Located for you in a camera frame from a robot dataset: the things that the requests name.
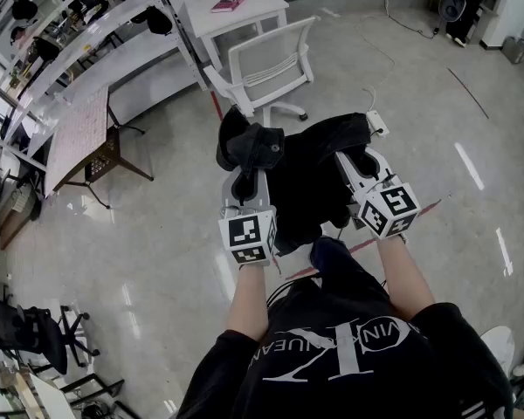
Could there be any person's left forearm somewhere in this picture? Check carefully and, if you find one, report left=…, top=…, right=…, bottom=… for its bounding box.
left=224, top=262, right=275, bottom=342

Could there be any white square table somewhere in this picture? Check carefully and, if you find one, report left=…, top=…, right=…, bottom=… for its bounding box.
left=178, top=0, right=290, bottom=72

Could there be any patterned top folding table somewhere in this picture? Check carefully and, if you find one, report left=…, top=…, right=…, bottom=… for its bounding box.
left=43, top=86, right=155, bottom=210

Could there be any pink book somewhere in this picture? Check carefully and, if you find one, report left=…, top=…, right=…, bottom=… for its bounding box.
left=210, top=0, right=249, bottom=14

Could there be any metal bin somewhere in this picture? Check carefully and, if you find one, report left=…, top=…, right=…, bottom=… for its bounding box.
left=503, top=36, right=524, bottom=65

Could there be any white metal shelf rack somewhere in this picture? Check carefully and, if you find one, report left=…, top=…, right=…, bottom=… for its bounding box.
left=0, top=0, right=209, bottom=175

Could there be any white power strip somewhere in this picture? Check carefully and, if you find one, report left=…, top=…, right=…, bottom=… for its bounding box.
left=365, top=109, right=390, bottom=137

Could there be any person's dark trouser leg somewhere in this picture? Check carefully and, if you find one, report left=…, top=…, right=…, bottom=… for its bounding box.
left=309, top=236, right=390, bottom=306

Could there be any black office chair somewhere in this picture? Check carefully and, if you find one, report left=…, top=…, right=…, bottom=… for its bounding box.
left=0, top=283, right=102, bottom=375

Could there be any black garment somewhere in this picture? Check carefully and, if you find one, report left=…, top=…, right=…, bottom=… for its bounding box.
left=216, top=106, right=373, bottom=255

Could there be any wooden crate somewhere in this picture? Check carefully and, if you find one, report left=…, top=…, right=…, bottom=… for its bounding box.
left=0, top=189, right=44, bottom=251

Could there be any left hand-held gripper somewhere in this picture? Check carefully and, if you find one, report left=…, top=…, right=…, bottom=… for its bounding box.
left=217, top=166, right=279, bottom=269

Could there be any white round stool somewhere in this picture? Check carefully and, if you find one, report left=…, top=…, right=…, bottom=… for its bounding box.
left=479, top=326, right=517, bottom=377

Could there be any white power cable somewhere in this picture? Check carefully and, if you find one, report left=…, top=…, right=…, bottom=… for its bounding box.
left=356, top=13, right=396, bottom=113

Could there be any white mesh chair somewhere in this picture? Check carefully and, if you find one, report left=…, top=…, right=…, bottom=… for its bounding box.
left=203, top=15, right=322, bottom=128

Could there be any person's right forearm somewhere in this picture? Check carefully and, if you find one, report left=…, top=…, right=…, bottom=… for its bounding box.
left=376, top=232, right=436, bottom=319

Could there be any person's black printed t-shirt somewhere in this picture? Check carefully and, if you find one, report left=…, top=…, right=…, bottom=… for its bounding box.
left=176, top=277, right=514, bottom=419

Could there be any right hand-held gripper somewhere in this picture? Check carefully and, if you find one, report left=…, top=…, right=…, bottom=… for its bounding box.
left=334, top=147, right=422, bottom=240

